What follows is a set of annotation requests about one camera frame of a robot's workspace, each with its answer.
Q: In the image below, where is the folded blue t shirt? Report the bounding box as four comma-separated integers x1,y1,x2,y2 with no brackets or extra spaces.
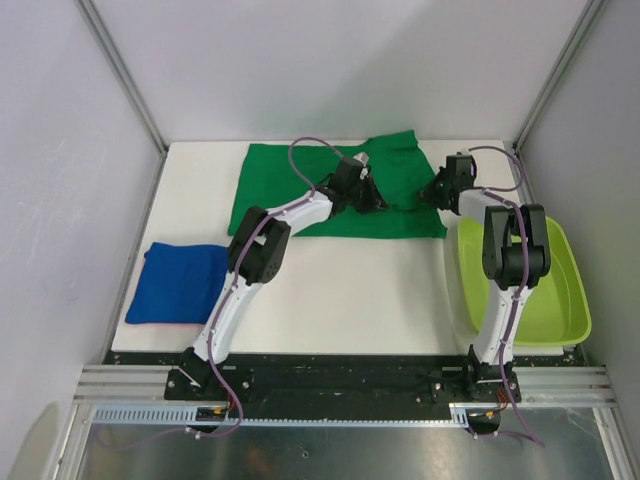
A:
125,242,228,325

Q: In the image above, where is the corner aluminium post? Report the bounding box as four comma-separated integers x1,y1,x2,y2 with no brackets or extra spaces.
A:
74,0,169,154
511,0,610,154

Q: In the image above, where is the aluminium frame rail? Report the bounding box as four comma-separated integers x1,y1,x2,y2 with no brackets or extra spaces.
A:
74,365,618,408

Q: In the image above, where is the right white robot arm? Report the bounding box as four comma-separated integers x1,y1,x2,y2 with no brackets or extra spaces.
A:
420,152,552,402

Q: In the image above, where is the green t shirt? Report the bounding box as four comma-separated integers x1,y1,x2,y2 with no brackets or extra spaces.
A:
228,130,447,239

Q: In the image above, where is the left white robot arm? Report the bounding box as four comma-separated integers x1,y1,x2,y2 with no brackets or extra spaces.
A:
169,153,388,400

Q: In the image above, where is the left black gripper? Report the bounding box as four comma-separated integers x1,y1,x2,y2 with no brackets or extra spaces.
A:
344,173,388,215

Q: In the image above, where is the left corner aluminium post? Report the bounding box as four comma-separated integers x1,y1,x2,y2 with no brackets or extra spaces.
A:
74,0,169,154

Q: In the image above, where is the grey slotted cable duct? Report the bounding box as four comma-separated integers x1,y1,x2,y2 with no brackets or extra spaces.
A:
92,403,495,429

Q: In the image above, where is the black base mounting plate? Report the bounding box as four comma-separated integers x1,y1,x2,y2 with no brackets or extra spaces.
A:
165,348,521,403

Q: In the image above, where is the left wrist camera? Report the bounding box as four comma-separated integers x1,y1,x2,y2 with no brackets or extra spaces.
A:
353,152,369,166

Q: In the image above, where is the lime green plastic bin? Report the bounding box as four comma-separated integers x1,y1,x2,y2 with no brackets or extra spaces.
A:
457,217,592,347

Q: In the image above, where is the right corner aluminium post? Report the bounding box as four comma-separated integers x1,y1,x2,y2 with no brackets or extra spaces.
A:
511,0,610,154

